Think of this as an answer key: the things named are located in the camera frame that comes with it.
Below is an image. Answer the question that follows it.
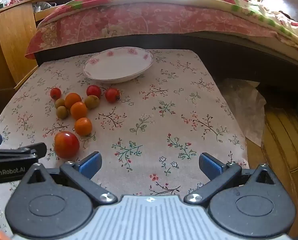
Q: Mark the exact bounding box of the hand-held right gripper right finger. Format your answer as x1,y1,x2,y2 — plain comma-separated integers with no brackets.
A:
184,152,281,206

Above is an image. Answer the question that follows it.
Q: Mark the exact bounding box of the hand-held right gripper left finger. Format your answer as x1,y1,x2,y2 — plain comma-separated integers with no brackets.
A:
19,151,118,206

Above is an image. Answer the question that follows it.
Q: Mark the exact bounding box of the large red tomato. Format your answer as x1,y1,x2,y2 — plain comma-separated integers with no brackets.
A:
54,131,80,159

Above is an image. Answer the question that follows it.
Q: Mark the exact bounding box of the small orange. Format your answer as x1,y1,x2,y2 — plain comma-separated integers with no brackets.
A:
74,117,93,136
70,101,88,120
64,93,82,110

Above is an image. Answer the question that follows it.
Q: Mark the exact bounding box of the small red tomato with stem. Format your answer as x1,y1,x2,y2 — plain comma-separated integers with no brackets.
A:
105,87,121,103

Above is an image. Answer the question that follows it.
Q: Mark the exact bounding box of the white floral plate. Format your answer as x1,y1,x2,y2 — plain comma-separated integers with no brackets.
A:
83,46,154,83

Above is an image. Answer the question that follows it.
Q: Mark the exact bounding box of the floral tablecloth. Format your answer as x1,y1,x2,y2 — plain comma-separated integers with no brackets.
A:
0,49,249,233

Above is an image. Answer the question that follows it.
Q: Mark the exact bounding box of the clear plastic sheet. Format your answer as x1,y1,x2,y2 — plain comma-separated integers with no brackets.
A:
218,79,267,147

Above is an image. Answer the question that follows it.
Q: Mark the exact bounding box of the wooden nightstand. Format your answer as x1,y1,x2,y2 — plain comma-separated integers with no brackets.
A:
0,0,77,90

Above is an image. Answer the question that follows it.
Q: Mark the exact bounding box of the olive mattress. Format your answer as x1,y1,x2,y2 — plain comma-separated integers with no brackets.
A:
189,31,298,64

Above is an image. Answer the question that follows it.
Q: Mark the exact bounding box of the grey crumpled cloth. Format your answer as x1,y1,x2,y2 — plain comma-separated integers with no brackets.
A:
33,2,57,13

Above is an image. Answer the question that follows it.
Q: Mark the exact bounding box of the pink floral blanket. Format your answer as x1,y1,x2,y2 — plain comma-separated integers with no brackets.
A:
25,2,298,60

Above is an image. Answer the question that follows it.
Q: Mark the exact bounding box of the dark wooden headboard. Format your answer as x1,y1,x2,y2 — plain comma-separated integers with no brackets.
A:
260,0,298,25

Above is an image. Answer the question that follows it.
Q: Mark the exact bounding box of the dark bed frame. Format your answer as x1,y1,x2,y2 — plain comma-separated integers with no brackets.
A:
35,34,298,88

